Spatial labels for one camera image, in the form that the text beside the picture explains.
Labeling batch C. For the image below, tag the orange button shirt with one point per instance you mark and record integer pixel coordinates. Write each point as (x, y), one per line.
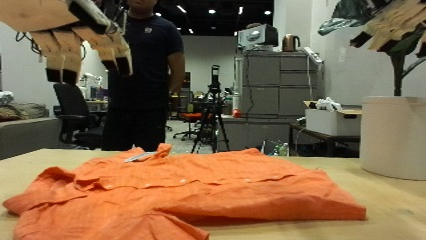
(199, 193)

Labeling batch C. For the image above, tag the green leafy plant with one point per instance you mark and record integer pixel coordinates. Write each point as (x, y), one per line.
(396, 73)

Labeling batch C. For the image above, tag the black office chair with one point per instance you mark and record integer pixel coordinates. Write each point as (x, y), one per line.
(70, 106)

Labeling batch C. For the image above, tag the crumpled silver foil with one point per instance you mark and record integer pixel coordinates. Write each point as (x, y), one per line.
(5, 98)

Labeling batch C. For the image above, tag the brown cushion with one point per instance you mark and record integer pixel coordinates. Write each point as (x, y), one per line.
(24, 111)

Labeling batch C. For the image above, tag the white power strip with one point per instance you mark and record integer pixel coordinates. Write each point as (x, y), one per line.
(312, 55)

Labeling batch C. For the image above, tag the person in dark t-shirt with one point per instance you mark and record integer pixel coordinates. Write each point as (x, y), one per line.
(146, 83)

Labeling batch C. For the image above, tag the copper kettle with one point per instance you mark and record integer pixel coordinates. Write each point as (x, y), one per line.
(290, 43)

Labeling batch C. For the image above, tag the grey sofa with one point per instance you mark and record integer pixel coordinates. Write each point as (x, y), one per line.
(26, 136)

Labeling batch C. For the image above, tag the white plastic bag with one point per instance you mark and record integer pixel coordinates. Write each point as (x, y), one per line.
(327, 104)

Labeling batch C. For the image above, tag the grey box appliance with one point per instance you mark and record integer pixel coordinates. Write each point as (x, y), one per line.
(257, 36)

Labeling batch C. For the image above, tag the white storage box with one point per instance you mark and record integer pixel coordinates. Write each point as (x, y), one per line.
(332, 123)

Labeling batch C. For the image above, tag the white plant pot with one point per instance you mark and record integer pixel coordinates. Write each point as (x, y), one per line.
(392, 136)

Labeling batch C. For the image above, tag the tall grey cabinet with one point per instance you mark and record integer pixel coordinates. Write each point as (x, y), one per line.
(266, 83)

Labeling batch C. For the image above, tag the orange office chair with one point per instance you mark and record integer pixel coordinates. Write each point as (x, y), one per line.
(190, 117)

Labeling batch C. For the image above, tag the dark side table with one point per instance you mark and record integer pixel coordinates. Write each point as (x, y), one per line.
(326, 138)

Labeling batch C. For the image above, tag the white bottle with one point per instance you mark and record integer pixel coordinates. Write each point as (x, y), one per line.
(234, 101)

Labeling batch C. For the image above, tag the small red ball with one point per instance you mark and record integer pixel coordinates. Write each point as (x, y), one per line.
(235, 113)

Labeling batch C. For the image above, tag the clear plastic bottle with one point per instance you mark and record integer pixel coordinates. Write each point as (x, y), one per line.
(282, 150)

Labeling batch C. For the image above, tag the low grey cabinet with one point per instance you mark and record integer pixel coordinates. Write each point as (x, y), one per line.
(254, 133)

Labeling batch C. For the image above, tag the black camera tripod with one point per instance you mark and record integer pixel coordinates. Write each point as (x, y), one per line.
(214, 100)

